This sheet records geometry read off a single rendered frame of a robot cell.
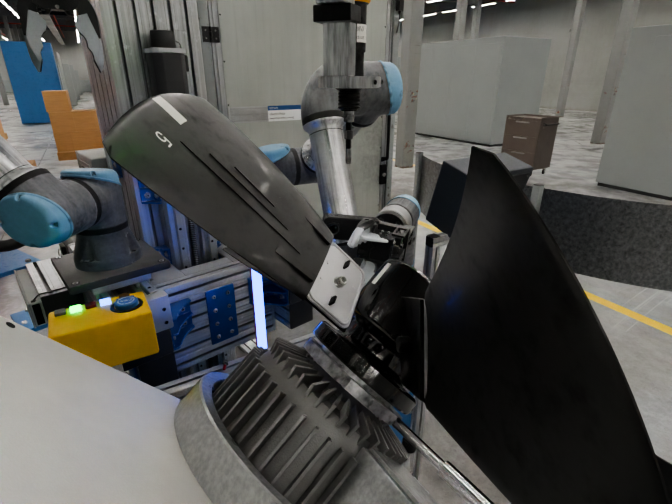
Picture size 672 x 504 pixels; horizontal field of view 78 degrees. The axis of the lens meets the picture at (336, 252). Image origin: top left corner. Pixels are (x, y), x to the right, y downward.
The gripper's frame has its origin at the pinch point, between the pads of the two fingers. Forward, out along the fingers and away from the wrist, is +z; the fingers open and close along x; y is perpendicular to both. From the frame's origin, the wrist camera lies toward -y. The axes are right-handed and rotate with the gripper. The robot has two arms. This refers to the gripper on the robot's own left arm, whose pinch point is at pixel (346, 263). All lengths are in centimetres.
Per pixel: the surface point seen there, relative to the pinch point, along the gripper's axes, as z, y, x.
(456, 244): 32.9, 17.0, -20.3
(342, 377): 26.4, 9.0, -0.7
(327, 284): 21.6, 4.6, -8.0
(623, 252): -158, 86, 39
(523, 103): -1036, 60, 21
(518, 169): -67, 26, -7
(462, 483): 28.6, 22.6, 4.8
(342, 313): 22.2, 6.9, -5.4
